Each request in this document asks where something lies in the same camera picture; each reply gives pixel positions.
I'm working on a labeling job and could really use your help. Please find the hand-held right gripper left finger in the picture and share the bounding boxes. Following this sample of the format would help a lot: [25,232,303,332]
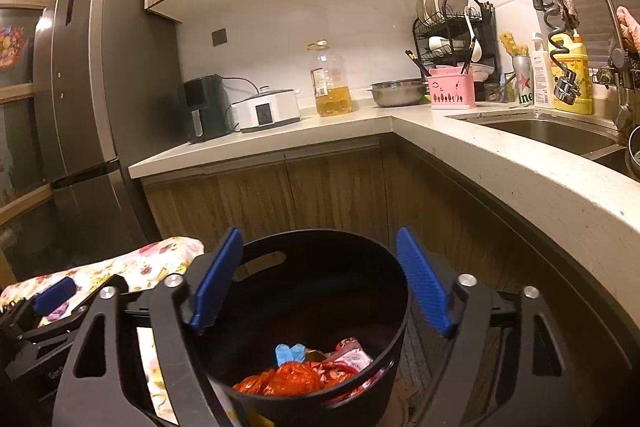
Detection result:
[52,227,246,427]

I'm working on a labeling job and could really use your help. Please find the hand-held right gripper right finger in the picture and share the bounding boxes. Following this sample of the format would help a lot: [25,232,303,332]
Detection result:
[396,227,581,427]

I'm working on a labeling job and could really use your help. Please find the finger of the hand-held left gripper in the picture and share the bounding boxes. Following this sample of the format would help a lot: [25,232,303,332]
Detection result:
[17,274,130,348]
[0,278,76,338]

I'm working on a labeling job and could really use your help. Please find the black plastic bin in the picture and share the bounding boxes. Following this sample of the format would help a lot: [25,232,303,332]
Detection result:
[200,229,413,426]

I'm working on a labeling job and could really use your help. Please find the light blue wrapper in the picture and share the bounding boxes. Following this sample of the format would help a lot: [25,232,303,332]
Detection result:
[275,343,306,365]

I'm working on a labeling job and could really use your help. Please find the red and white snack wrapper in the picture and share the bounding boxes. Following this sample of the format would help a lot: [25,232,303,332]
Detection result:
[320,338,374,389]

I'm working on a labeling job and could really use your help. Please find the orange plastic bag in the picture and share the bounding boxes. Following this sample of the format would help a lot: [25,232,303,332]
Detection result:
[232,361,326,398]

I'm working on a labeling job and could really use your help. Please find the floral cloth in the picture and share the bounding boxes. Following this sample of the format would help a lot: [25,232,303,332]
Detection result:
[0,236,206,427]

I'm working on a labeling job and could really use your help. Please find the wooden base cabinets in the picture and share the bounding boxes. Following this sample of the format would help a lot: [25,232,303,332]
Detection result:
[141,134,636,427]

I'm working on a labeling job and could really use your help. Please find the black air fryer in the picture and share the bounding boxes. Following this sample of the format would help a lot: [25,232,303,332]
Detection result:
[177,74,232,144]

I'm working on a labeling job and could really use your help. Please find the white electric cooker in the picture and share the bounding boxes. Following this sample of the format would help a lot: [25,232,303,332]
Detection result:
[230,86,302,134]

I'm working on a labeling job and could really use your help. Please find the steel mixing bowl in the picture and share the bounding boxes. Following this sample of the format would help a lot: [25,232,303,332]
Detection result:
[367,78,430,108]

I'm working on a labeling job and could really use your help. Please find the pink utensil holder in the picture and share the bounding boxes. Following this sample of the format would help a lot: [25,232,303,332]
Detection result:
[427,67,476,110]

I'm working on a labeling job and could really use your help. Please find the grey refrigerator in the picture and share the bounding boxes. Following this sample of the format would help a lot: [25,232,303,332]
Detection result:
[31,0,183,253]

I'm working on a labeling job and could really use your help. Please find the steel sink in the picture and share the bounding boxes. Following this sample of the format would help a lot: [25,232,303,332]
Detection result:
[447,112,640,178]

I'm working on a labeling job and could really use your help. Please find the cooking oil bottle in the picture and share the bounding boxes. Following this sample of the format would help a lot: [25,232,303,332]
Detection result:
[307,39,353,118]

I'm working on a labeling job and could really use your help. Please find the dark chopsticks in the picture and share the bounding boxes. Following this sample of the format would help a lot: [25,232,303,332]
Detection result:
[405,50,431,78]

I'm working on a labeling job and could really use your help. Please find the silver drink can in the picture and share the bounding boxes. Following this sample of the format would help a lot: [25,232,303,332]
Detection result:
[512,55,535,106]

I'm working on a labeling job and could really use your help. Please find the white pump bottle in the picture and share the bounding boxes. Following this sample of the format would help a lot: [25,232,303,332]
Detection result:
[531,33,556,109]

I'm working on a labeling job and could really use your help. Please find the white ladle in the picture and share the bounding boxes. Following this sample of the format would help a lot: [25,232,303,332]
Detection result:
[464,9,484,62]

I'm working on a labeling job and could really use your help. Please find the steel pot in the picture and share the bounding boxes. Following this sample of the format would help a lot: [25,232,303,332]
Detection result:
[625,124,640,180]

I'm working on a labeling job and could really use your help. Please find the black dish rack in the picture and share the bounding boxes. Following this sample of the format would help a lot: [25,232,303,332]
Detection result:
[412,0,500,102]

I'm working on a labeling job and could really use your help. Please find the red door decoration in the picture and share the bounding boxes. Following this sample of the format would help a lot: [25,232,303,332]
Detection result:
[0,24,30,70]

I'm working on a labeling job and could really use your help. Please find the yellow detergent bottle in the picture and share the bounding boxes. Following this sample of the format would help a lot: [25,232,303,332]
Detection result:
[550,34,594,115]

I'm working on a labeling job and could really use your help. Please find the pink glove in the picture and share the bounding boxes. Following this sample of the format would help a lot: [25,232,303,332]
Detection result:
[616,6,640,54]

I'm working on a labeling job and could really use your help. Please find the black power cable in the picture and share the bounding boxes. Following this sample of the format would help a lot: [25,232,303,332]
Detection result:
[220,77,263,94]

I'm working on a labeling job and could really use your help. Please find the black coiled spray hose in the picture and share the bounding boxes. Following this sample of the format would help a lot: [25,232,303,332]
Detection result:
[532,0,583,102]

